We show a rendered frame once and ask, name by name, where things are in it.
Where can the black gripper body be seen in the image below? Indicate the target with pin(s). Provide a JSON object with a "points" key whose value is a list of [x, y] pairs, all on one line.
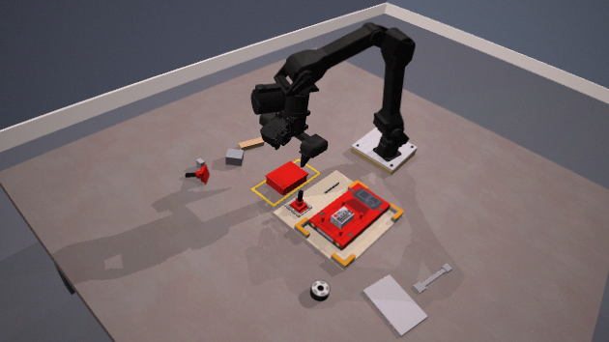
{"points": [[311, 146]]}

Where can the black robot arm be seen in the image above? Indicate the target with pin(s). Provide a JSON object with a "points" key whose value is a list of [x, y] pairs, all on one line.
{"points": [[308, 66]]}

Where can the small black and white toy wheel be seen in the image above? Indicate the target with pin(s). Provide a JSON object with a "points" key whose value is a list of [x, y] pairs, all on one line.
{"points": [[320, 290]]}

